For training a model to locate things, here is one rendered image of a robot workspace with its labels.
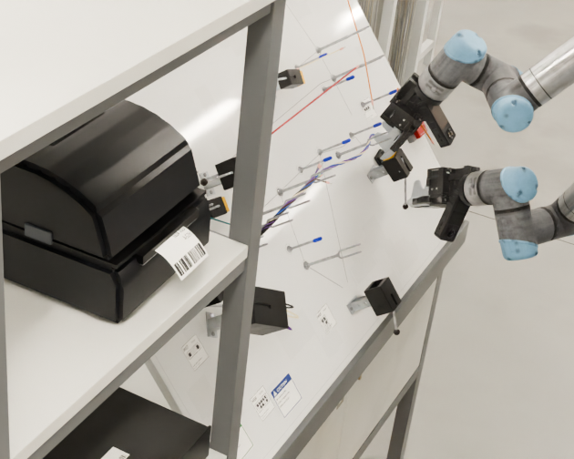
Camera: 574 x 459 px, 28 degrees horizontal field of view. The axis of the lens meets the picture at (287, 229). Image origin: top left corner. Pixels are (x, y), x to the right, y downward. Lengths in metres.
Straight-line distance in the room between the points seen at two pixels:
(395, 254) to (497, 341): 1.46
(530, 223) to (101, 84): 1.44
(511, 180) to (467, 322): 1.75
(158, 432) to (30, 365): 0.45
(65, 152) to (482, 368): 2.64
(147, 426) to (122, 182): 0.51
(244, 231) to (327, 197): 0.87
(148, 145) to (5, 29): 0.31
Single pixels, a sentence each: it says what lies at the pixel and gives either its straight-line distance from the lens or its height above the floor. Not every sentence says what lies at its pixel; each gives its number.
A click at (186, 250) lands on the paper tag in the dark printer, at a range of 1.46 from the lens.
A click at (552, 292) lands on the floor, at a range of 4.35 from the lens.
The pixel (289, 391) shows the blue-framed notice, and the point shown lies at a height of 0.92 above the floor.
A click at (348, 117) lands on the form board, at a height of 1.18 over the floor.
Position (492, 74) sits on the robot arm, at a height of 1.41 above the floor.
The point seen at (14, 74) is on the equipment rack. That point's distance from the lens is 1.14.
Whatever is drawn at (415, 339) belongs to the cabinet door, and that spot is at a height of 0.55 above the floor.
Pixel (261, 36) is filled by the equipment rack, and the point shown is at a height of 1.77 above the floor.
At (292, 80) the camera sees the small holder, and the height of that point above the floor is 1.35.
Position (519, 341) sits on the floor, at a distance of 4.05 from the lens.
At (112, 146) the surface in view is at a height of 1.64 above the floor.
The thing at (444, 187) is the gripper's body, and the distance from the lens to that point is 2.52.
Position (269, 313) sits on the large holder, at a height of 1.17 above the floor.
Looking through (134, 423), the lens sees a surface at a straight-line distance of 1.80.
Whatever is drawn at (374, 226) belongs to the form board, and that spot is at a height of 1.00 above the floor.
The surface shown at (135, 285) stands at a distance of 1.42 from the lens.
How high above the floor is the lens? 2.33
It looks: 32 degrees down
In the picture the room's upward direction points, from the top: 7 degrees clockwise
